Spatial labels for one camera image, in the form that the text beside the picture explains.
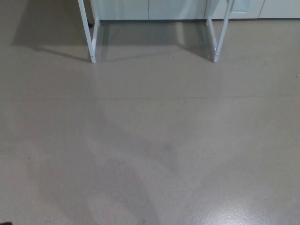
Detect white desk with metal legs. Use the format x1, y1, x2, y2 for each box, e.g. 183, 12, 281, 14
78, 0, 235, 63

